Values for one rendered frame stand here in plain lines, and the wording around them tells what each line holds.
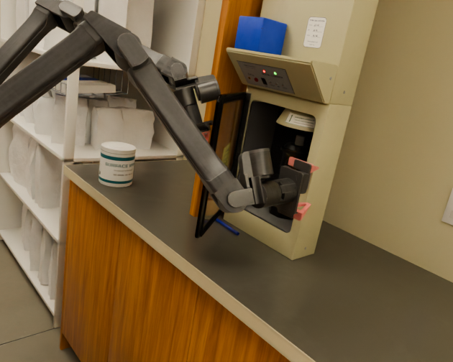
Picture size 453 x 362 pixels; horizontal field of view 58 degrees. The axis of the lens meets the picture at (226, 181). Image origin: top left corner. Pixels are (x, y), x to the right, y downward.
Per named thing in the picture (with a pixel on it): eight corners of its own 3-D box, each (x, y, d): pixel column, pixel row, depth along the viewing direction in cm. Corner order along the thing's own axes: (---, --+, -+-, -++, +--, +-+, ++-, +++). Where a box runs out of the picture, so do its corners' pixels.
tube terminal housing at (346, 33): (270, 210, 162) (315, 1, 140) (339, 246, 140) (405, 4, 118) (222, 218, 145) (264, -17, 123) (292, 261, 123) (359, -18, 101)
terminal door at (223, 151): (225, 207, 142) (246, 91, 131) (196, 240, 114) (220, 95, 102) (223, 207, 142) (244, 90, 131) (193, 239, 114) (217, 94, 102)
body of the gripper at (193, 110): (182, 135, 122) (175, 110, 121) (214, 126, 119) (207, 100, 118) (174, 137, 116) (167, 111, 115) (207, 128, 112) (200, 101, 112)
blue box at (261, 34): (257, 52, 127) (262, 21, 124) (281, 56, 120) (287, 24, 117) (233, 48, 120) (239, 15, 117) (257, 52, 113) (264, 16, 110)
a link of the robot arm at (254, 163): (221, 209, 93) (229, 209, 85) (213, 159, 94) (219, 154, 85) (271, 200, 96) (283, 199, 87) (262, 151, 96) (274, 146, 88)
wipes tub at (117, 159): (122, 175, 172) (126, 141, 168) (138, 186, 163) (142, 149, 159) (92, 177, 163) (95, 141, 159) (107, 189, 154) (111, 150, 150)
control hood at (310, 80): (246, 84, 132) (252, 52, 129) (330, 104, 110) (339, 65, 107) (219, 80, 124) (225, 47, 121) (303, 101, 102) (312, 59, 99)
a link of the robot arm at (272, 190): (246, 210, 90) (265, 207, 86) (241, 179, 91) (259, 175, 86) (267, 205, 95) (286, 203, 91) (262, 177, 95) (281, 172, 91)
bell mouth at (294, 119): (299, 121, 141) (303, 105, 139) (343, 133, 129) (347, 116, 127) (264, 119, 129) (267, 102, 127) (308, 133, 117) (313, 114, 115)
